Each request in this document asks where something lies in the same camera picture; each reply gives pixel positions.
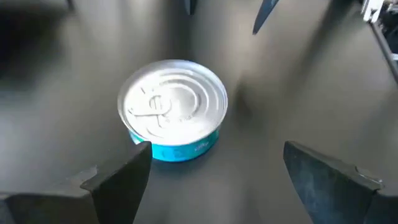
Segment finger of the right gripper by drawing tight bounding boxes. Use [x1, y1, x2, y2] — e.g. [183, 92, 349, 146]
[251, 0, 280, 35]
[183, 0, 199, 16]

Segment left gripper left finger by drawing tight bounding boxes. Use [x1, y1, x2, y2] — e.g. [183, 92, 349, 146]
[0, 140, 154, 224]

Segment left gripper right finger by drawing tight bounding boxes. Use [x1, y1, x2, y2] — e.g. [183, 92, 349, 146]
[282, 139, 398, 224]

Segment silver tin can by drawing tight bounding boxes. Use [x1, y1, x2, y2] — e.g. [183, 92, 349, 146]
[117, 58, 229, 162]

